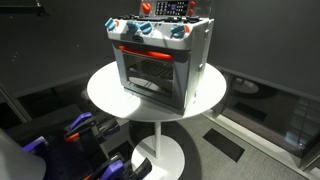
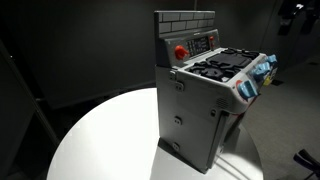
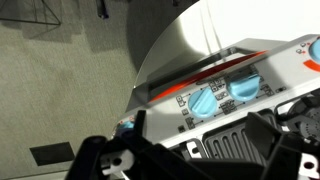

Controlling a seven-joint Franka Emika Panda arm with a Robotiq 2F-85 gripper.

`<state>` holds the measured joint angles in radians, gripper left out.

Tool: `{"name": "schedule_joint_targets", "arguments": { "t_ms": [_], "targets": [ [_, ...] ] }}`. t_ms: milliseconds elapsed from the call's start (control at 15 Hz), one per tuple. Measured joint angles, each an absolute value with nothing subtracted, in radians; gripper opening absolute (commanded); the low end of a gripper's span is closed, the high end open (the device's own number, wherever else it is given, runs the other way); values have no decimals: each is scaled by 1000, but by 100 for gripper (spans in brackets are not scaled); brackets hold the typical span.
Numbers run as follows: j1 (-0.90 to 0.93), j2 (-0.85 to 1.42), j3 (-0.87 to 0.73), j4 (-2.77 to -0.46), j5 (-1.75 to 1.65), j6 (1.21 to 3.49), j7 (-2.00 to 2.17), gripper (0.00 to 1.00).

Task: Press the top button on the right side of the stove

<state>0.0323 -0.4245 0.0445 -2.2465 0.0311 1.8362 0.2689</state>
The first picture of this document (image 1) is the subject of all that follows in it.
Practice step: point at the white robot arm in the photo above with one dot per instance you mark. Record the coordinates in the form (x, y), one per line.
(16, 163)

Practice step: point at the grey white toy stove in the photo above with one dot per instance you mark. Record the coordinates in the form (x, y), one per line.
(196, 50)

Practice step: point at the blue stove knob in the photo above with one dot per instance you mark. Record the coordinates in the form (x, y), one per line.
(109, 24)
(132, 26)
(178, 31)
(146, 28)

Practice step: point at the small orange round button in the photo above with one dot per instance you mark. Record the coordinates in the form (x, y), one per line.
(190, 12)
(192, 3)

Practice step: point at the black keypad display panel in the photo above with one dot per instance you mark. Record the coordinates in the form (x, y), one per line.
(171, 7)

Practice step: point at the orange round panel knob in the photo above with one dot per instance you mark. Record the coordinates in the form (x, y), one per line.
(146, 7)

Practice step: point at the purple black spring clamp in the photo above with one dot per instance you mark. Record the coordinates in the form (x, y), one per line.
(81, 120)
(115, 168)
(33, 144)

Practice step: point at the black mounting platform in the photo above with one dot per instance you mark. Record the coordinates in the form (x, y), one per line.
(66, 156)

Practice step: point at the white round pedestal table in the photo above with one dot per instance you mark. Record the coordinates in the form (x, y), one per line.
(110, 93)

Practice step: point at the black wall shelf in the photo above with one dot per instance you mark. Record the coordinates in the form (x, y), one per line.
(23, 9)

